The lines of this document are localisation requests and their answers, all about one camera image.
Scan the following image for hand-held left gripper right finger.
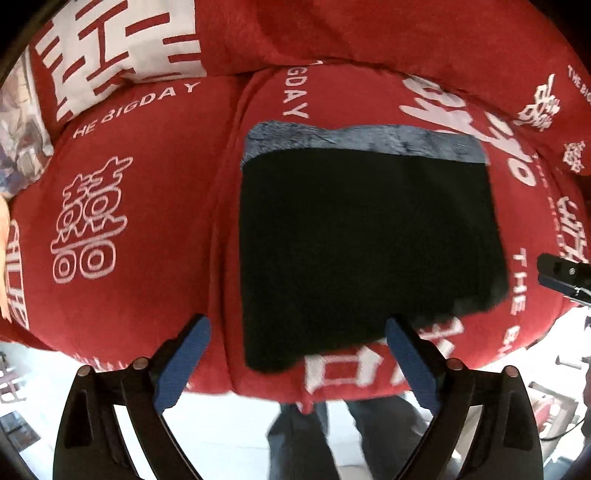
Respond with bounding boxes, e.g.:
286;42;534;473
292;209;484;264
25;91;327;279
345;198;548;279
385;316;543;480

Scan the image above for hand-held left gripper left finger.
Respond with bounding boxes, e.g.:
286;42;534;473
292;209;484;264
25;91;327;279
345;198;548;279
52;314;212;480

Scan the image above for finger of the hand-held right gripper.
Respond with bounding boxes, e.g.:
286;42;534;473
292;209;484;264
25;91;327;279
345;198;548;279
537;252;591;278
538;272;591;306

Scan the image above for black pants with grey waistband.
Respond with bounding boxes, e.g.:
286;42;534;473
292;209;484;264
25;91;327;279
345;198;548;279
239;120;510;374

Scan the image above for person's trousered leg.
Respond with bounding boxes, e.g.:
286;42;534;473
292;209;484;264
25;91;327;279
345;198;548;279
267;401;331;480
345;396;432;480

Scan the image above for red and white object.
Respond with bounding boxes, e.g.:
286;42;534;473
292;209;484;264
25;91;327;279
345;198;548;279
526;381;583;441

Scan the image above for red printed blanket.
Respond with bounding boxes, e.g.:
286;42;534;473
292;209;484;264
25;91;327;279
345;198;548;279
0;59;591;412

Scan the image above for grey picture-printed cloth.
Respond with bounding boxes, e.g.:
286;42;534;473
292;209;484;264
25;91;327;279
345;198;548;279
0;59;55;197

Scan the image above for red and white printed pillow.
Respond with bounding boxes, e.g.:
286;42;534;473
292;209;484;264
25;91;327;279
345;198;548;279
31;0;207;123

